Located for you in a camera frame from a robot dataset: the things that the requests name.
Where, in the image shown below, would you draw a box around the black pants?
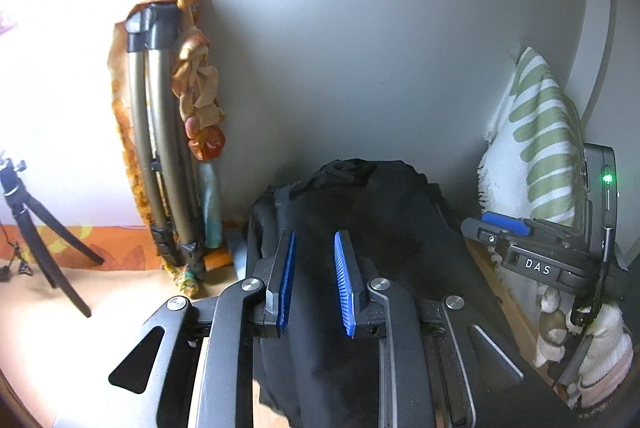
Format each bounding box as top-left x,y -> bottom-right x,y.
242,158 -> 568,428

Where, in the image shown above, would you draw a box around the small black tripod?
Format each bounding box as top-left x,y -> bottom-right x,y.
0,155 -> 105,319

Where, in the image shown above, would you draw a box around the teal cloth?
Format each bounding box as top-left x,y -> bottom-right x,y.
197,158 -> 226,251

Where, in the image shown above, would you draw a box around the white green striped towel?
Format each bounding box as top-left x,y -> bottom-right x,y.
477,47 -> 590,271

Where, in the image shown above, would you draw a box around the large folded tripod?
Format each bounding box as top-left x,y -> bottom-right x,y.
124,3 -> 208,275

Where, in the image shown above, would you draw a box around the beige bed sheet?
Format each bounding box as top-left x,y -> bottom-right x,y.
0,265 -> 261,428

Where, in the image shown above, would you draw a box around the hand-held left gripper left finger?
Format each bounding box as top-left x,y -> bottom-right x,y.
107,229 -> 298,428

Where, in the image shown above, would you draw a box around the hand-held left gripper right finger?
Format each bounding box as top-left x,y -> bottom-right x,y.
333,230 -> 526,428

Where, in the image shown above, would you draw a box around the orange patterned bed cover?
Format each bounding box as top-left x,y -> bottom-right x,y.
0,223 -> 236,274

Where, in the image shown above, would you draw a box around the orange patterned cloth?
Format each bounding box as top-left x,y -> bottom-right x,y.
107,0 -> 228,299

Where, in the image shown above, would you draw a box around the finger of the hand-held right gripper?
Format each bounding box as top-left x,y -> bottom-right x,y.
480,210 -> 591,254
461,217 -> 603,295

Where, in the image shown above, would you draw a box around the black cable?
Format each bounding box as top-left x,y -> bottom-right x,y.
0,223 -> 33,281

